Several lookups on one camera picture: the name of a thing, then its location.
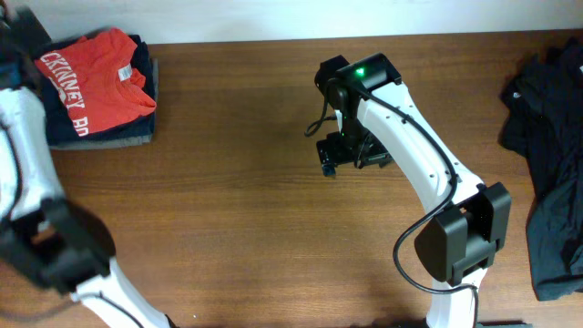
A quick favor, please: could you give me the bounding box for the pile of dark clothes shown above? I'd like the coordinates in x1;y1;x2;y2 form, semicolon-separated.
499;37;582;302

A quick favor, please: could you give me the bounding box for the navy blue garment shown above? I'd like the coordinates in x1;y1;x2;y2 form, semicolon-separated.
34;28;157;149

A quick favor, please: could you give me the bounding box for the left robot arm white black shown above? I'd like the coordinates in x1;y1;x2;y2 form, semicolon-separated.
1;6;174;327

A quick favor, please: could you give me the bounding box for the grey garment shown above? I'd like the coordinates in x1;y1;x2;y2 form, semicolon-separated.
41;55;158;150

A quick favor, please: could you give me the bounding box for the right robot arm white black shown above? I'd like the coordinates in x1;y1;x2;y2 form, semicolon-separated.
304;53;511;327

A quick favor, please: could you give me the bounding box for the orange red printed t-shirt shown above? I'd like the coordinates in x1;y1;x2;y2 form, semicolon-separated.
35;28;145;137

